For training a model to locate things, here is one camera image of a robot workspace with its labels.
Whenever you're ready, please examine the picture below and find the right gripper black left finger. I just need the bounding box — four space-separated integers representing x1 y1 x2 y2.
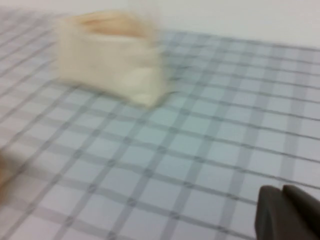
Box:
254 185 288 240

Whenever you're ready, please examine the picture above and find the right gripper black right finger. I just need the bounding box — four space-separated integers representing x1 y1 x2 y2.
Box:
281 184 320 240

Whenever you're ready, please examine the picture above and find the cream fabric pencil case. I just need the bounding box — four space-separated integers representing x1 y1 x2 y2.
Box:
53 9 169 109

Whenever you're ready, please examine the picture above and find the blue grid tablecloth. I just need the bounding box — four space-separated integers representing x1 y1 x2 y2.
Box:
0 12 320 240

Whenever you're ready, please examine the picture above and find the tan wooden edge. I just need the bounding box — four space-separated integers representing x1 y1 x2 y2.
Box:
0 147 13 192

